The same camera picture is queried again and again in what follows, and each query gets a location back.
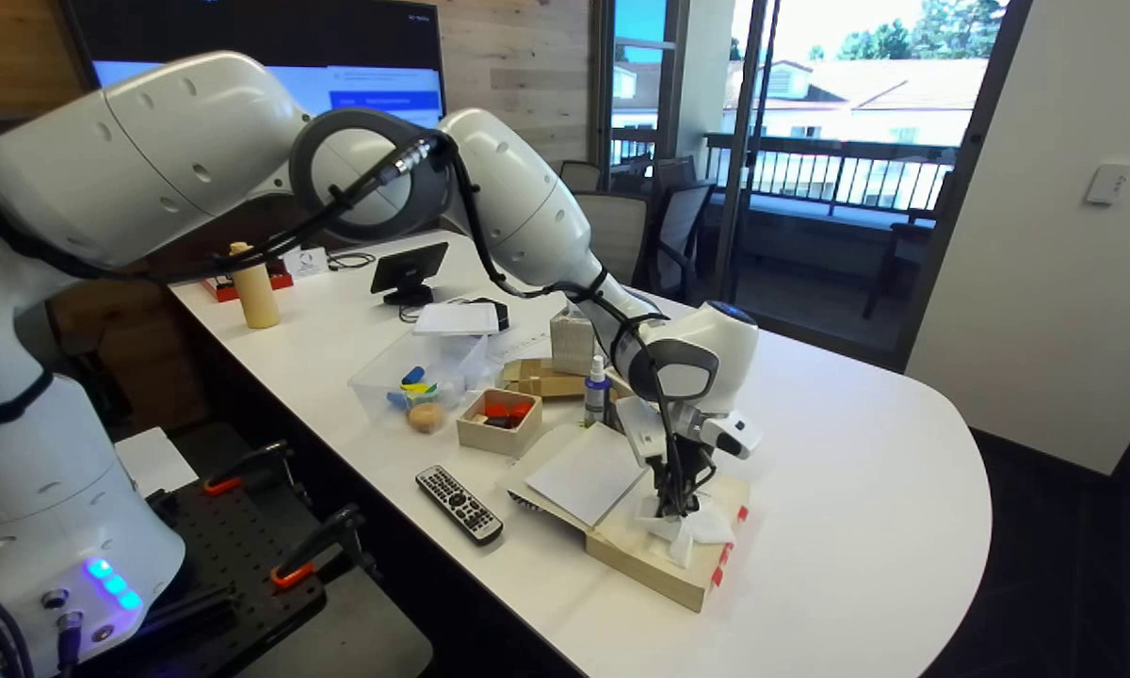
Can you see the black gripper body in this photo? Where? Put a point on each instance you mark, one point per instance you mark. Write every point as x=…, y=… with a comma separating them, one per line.
x=677, y=445

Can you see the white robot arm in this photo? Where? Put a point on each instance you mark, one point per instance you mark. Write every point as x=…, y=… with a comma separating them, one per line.
x=153, y=150

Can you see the white paper sheet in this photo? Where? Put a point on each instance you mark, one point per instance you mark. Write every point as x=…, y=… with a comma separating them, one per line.
x=584, y=477

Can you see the small clear bottle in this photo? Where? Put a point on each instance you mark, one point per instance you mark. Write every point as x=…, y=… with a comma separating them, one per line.
x=600, y=400

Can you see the grey tissue box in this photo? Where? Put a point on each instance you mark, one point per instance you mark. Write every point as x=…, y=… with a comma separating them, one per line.
x=572, y=345

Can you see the flat wooden tray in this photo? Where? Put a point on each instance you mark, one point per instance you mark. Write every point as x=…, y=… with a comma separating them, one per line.
x=539, y=376

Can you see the red toy piece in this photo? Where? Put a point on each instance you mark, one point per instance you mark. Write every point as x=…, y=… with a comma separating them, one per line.
x=507, y=409

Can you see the tray of red food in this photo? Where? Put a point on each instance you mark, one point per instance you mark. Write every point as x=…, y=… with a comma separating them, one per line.
x=500, y=439

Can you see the black remote control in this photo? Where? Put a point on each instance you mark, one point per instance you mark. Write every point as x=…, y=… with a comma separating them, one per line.
x=458, y=507

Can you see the grey mesh office chair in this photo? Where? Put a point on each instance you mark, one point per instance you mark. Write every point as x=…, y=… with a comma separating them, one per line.
x=617, y=239

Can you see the dark office chair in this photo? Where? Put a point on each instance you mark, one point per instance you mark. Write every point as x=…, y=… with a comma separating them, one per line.
x=681, y=228

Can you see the orange round wooden piece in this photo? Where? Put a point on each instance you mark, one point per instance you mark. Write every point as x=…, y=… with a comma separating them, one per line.
x=429, y=416

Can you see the white bin lid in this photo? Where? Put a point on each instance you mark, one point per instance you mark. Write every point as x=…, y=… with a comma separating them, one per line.
x=458, y=317

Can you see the yellow toy block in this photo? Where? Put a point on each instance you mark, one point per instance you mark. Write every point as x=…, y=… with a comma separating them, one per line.
x=419, y=390

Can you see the blue toy block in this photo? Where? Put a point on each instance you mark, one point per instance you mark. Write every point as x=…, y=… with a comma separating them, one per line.
x=411, y=374

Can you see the grey office chair back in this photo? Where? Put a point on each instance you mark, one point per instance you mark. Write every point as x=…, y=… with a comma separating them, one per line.
x=579, y=173

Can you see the clear plastic bin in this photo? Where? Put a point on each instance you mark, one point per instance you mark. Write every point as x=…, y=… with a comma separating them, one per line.
x=381, y=376

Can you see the black outdoor chair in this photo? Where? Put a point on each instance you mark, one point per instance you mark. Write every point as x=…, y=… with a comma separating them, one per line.
x=905, y=247

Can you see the small black tablet display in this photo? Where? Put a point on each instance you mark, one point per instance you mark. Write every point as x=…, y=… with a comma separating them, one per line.
x=409, y=269

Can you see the balcony railing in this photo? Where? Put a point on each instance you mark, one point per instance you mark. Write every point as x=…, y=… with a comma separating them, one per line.
x=842, y=150

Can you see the small white device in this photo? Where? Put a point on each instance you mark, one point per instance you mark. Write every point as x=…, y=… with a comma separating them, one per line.
x=305, y=259

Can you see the black breadboard platform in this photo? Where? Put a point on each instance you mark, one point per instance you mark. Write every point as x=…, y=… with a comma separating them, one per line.
x=233, y=552

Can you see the tan bottle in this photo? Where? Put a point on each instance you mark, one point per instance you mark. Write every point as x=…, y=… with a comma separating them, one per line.
x=257, y=302

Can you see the red flat object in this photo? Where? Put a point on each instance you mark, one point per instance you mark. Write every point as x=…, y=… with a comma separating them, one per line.
x=222, y=288

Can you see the large TV monitor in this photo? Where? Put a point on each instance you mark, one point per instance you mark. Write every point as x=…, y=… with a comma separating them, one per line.
x=365, y=37

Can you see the white sheet beside robot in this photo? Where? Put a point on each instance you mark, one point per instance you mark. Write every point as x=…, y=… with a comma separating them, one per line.
x=153, y=460

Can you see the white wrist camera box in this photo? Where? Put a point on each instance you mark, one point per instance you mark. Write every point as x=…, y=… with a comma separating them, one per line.
x=728, y=434

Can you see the white light switch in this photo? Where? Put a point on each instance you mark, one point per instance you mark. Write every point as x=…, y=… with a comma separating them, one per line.
x=1106, y=187

